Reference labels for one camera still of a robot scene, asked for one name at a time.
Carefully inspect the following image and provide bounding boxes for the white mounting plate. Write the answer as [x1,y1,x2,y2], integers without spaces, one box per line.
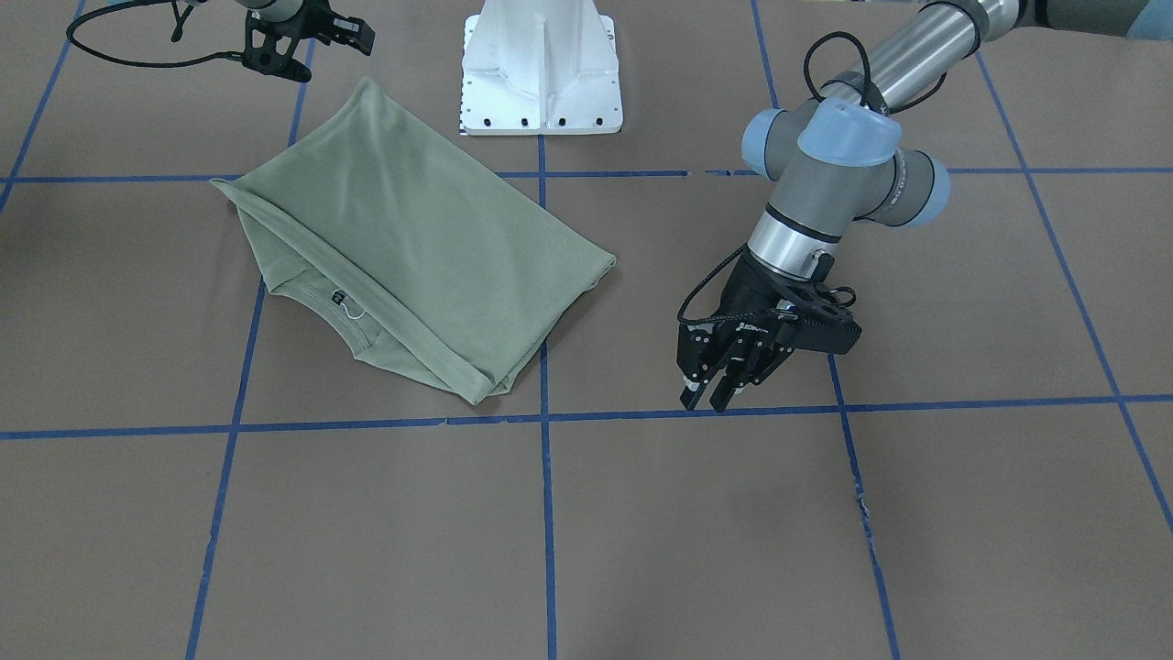
[457,1,624,137]

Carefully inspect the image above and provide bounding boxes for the olive green t-shirt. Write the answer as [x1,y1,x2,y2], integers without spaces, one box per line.
[213,79,616,404]

